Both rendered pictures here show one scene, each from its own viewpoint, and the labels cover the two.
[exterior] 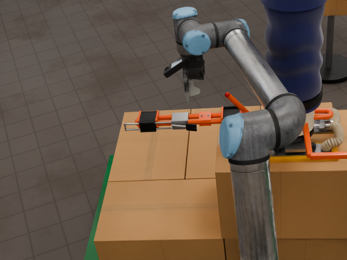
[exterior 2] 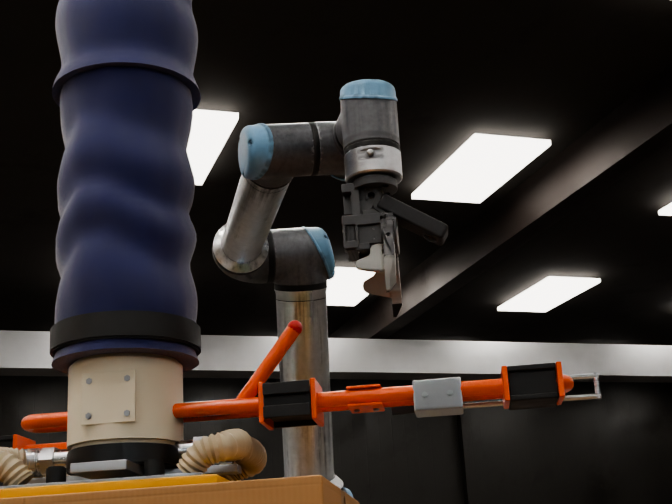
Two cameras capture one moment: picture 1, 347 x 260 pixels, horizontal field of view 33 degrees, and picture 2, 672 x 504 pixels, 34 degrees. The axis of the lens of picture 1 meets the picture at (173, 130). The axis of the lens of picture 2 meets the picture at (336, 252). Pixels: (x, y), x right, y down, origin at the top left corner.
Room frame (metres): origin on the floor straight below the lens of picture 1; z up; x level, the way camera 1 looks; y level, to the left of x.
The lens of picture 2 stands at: (3.55, -0.29, 0.78)
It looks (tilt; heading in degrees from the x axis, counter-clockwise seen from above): 18 degrees up; 176
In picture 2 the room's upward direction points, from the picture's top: 3 degrees counter-clockwise
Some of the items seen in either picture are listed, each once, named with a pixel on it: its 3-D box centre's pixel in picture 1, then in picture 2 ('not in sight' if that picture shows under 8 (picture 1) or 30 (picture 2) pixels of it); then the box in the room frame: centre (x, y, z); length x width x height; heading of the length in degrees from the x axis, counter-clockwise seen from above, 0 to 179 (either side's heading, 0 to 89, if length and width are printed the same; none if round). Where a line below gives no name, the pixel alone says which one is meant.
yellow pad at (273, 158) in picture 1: (294, 149); not in sight; (1.79, -0.48, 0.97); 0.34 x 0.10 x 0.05; 80
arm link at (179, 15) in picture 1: (186, 25); (369, 120); (1.94, -0.10, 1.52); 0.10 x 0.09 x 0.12; 8
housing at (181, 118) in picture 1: (180, 120); (438, 397); (1.97, -0.03, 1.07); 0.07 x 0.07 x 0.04; 80
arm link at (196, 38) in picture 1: (196, 37); (348, 146); (1.83, -0.13, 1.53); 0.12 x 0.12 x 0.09; 8
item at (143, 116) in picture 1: (148, 120); (531, 385); (2.00, 0.10, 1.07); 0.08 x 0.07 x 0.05; 80
